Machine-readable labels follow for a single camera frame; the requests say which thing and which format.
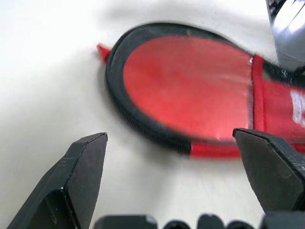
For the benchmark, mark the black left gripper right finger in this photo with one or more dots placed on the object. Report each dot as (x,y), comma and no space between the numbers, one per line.
(269,171)

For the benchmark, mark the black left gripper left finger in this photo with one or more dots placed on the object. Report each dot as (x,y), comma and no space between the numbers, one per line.
(76,179)

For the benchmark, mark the black and red paddle case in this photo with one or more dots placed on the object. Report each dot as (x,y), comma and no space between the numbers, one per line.
(116,71)

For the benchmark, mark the red table tennis paddle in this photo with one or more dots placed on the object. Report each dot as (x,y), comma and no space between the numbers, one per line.
(186,88)

